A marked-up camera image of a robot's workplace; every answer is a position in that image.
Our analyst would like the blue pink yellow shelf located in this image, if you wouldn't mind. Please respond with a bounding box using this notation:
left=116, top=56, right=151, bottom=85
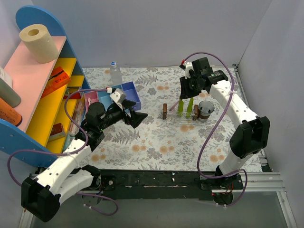
left=0, top=5, right=89, bottom=167

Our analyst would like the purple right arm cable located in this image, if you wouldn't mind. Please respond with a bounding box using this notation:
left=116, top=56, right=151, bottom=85
left=181, top=52, right=248, bottom=207

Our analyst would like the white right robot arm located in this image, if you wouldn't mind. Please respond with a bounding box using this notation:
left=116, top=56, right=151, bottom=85
left=180, top=57, right=270, bottom=189

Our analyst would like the orange box on shelf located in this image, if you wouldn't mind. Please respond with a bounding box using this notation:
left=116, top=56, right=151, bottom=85
left=41, top=66, right=71, bottom=98

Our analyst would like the clear textured tray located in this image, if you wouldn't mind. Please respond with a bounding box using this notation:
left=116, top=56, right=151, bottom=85
left=157, top=107, right=208, bottom=125

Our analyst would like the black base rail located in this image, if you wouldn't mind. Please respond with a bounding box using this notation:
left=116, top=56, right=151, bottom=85
left=73, top=167, right=245, bottom=201

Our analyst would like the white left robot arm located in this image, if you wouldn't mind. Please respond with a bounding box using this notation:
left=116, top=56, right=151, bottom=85
left=21, top=100, right=148, bottom=222

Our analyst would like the beige paper towel roll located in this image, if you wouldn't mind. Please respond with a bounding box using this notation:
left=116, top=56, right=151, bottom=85
left=19, top=24, right=59, bottom=64

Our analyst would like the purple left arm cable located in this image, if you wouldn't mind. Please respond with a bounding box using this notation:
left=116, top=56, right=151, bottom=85
left=7, top=87, right=119, bottom=216

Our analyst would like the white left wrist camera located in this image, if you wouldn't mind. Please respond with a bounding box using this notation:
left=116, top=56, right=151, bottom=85
left=106, top=87, right=126, bottom=110

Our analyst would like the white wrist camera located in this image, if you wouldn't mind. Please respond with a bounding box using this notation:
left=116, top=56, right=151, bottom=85
left=106, top=87, right=126, bottom=110
left=179, top=59, right=195, bottom=79

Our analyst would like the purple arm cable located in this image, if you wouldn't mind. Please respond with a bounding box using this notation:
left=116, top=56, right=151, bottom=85
left=7, top=87, right=119, bottom=216
left=181, top=52, right=248, bottom=207

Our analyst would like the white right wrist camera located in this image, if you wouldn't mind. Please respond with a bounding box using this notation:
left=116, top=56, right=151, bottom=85
left=179, top=59, right=195, bottom=79

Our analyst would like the small red box low shelf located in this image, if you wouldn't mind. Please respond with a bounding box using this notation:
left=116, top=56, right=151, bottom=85
left=48, top=123, right=66, bottom=142

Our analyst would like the teal drawer box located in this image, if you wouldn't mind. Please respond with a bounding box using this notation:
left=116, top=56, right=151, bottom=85
left=97, top=91, right=112, bottom=110

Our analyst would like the purple drawer box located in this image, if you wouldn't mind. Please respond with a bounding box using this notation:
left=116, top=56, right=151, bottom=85
left=121, top=81, right=141, bottom=111

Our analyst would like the grey green bottle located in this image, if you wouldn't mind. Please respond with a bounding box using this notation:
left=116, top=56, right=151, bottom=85
left=0, top=79, right=21, bottom=107

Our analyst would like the orange tube on shelf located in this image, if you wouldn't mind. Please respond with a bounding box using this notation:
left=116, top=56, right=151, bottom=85
left=0, top=98, right=22, bottom=126

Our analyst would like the pink drawer box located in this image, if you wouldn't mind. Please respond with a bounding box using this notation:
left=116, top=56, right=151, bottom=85
left=84, top=91, right=98, bottom=106

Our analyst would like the clear plastic water bottle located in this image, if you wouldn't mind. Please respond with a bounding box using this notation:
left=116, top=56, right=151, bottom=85
left=110, top=62, right=122, bottom=85

